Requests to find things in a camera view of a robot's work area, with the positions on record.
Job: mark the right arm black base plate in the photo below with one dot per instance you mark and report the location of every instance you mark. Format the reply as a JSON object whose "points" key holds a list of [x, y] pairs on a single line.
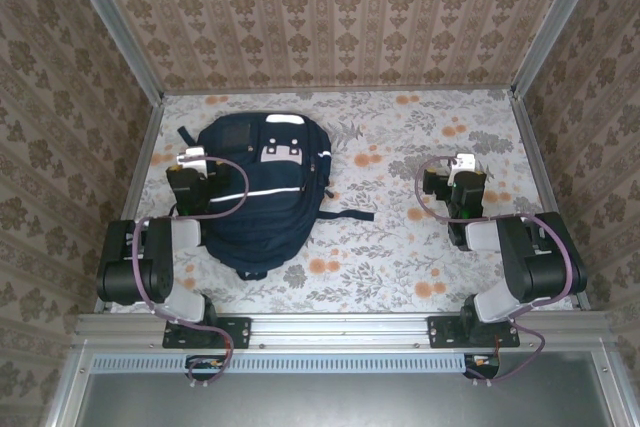
{"points": [[440, 332]]}

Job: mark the aluminium corner post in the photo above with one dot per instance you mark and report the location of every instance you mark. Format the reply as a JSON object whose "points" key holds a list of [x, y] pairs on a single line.
{"points": [[556, 22], [114, 22]]}

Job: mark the navy blue backpack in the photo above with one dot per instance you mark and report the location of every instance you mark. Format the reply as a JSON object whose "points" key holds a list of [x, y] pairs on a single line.
{"points": [[270, 207]]}

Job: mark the floral patterned table cloth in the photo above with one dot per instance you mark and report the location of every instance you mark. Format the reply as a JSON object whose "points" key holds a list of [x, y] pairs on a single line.
{"points": [[380, 257]]}

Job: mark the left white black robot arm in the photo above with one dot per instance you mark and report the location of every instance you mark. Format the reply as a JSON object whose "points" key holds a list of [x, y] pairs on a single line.
{"points": [[135, 267]]}

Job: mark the wide aluminium frame rail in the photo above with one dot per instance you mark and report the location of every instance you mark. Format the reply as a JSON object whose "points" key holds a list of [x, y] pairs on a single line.
{"points": [[340, 329]]}

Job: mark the grey metal sheet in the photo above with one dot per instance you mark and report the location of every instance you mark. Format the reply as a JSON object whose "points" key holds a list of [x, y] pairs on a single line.
{"points": [[350, 402]]}

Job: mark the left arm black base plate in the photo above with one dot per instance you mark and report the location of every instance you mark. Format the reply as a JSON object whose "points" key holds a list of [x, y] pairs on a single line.
{"points": [[240, 332]]}

